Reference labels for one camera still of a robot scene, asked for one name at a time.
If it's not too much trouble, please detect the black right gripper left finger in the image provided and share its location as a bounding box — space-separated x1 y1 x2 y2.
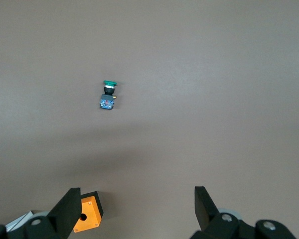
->
0 187 82 239

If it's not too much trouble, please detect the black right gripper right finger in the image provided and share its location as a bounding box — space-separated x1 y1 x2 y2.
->
189 186 297 239

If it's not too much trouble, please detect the green push button switch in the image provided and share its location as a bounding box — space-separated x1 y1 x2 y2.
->
99 79 119 111

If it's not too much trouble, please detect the orange button enclosure box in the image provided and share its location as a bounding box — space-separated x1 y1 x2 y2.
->
73 191 104 233

